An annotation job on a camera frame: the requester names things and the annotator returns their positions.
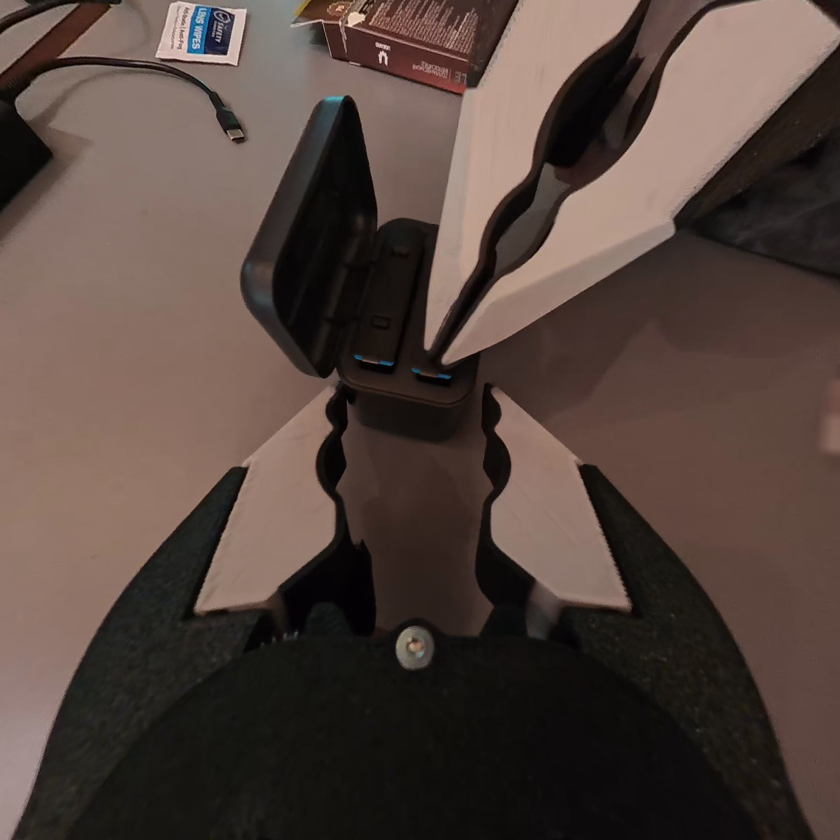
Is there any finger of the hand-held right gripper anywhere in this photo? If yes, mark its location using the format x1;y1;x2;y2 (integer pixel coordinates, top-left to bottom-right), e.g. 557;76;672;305
425;0;648;357
441;0;840;366

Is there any black USB-C cable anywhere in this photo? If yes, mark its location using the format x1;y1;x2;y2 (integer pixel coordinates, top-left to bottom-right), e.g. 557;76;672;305
13;56;248;144

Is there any black battery charging case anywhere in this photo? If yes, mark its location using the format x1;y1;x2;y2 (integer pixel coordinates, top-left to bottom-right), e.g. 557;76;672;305
241;95;483;442

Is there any black power adapter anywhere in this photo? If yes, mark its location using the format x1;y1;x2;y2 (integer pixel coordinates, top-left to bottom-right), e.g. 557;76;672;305
0;98;55;207

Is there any brown cardboard box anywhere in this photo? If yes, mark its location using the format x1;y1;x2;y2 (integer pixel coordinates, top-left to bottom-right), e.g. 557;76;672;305
292;0;519;95

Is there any white blue lens wipe packet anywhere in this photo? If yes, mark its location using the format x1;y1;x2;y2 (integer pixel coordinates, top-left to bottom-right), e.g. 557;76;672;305
155;2;248;67

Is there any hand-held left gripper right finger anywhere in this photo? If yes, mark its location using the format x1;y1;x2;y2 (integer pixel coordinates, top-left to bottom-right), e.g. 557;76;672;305
474;384;634;639

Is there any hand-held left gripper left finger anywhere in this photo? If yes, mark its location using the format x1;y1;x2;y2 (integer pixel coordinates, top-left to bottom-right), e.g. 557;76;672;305
193;384;378;635

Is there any black braided cable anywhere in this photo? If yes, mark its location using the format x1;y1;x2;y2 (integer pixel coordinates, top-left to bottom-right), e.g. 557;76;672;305
0;0;126;34

